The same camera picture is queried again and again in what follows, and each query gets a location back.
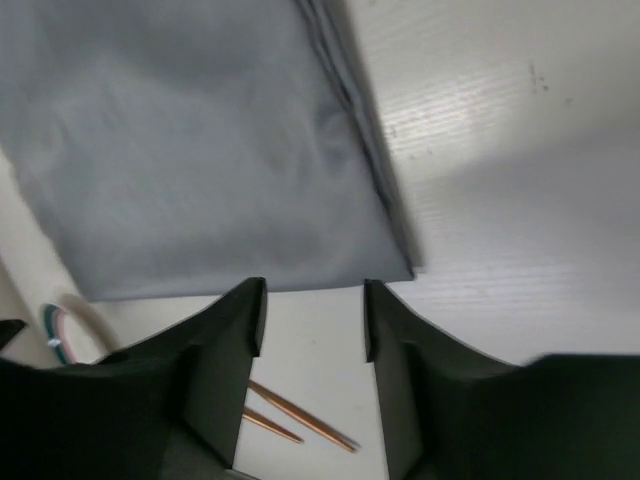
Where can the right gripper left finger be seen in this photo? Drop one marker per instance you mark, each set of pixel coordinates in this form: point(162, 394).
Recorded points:
point(168, 407)

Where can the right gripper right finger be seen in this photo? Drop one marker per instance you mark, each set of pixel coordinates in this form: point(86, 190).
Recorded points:
point(449, 411)

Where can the grey cloth placemat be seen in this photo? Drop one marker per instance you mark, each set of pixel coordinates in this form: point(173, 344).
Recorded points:
point(176, 148)

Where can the copper fork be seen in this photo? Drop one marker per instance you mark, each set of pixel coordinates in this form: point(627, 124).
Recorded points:
point(269, 425)

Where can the copper knife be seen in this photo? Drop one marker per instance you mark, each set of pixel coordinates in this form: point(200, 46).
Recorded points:
point(304, 417)

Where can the white plate green red rim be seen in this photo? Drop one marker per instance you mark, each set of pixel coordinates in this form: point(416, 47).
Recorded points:
point(76, 332)

